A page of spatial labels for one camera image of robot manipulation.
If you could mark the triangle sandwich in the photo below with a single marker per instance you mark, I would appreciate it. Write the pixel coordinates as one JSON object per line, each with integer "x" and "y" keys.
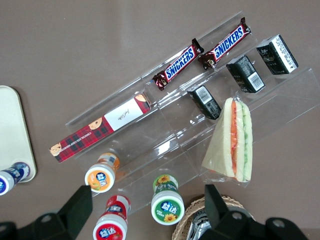
{"x": 232, "y": 150}

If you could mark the small black carton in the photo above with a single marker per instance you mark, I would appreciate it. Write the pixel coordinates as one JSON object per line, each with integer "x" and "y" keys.
{"x": 205, "y": 102}
{"x": 277, "y": 53}
{"x": 246, "y": 73}

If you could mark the Snickers chocolate bar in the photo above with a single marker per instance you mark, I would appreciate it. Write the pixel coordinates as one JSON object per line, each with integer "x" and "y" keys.
{"x": 178, "y": 63}
{"x": 226, "y": 42}

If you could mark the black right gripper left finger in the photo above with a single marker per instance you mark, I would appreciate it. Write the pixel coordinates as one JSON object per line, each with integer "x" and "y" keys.
{"x": 72, "y": 212}

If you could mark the green gum bottle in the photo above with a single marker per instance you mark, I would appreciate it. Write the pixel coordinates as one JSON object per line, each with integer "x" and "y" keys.
{"x": 167, "y": 208}

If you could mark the clear acrylic stepped stand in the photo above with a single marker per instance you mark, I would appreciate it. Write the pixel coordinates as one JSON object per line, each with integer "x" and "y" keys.
{"x": 162, "y": 140}

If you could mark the blue gum bottle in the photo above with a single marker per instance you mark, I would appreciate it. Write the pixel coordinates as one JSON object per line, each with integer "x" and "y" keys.
{"x": 10, "y": 177}

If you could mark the wicker basket with foil container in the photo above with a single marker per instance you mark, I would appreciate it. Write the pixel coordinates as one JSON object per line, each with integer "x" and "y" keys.
{"x": 185, "y": 220}

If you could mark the silver foil container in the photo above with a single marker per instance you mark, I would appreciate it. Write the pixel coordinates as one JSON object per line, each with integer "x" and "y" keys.
{"x": 198, "y": 225}

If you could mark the red plaid cookie box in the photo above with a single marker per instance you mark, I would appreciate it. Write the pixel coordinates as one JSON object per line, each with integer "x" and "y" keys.
{"x": 100, "y": 128}

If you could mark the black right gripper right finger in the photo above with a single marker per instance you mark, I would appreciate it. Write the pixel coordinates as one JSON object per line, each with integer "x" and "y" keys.
{"x": 220, "y": 220}

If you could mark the beige plastic tray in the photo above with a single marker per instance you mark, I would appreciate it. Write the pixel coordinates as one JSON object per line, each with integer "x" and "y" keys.
{"x": 12, "y": 130}

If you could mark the red gum bottle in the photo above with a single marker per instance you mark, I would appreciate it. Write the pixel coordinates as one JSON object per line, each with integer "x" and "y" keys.
{"x": 110, "y": 230}

